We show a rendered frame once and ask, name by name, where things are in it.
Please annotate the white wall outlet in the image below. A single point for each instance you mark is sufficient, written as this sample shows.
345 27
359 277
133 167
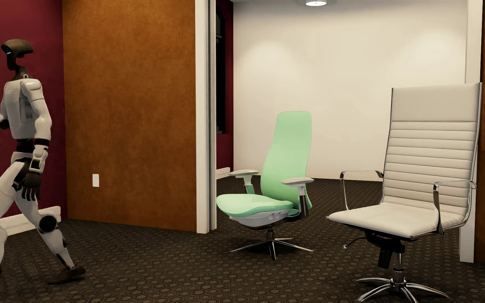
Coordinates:
95 180

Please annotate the beige ribbed office chair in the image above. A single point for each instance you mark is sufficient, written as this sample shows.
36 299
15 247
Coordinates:
427 168

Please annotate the black robot head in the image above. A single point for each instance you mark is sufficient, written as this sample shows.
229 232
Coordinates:
17 49

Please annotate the white door frame post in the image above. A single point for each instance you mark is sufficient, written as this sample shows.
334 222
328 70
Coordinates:
204 113

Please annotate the round ceiling light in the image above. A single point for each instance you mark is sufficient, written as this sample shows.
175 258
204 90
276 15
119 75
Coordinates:
315 3

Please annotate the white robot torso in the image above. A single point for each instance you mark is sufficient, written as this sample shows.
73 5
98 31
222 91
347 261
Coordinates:
20 113

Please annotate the white right robot leg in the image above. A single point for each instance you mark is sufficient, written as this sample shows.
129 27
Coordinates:
49 229

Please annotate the white baseboard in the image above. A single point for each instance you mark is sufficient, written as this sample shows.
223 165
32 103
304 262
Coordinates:
19 221

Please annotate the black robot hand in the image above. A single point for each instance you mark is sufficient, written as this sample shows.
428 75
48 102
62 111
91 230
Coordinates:
30 184

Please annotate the light green office chair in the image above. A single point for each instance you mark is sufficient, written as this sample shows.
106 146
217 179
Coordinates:
282 176

